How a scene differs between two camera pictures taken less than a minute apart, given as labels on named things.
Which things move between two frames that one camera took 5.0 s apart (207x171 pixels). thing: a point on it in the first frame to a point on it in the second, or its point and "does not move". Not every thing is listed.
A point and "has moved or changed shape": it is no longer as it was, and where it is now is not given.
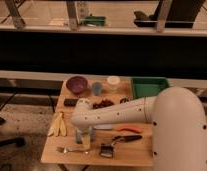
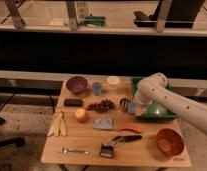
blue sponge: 79,136 has moved or changed shape
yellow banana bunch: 59,127 does not move
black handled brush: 107,150 does not move
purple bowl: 76,84 does not move
